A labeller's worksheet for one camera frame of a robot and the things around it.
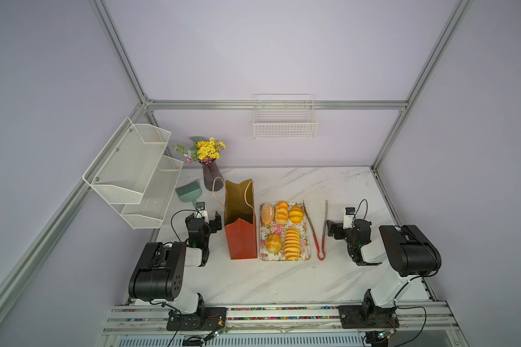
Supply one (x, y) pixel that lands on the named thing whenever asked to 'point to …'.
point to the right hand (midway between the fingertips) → (338, 223)
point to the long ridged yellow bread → (292, 243)
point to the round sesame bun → (267, 214)
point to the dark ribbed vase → (211, 170)
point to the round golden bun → (273, 243)
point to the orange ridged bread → (281, 212)
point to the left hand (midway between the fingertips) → (206, 216)
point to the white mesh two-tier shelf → (134, 173)
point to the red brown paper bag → (240, 225)
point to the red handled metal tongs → (323, 233)
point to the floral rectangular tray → (284, 233)
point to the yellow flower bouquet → (204, 150)
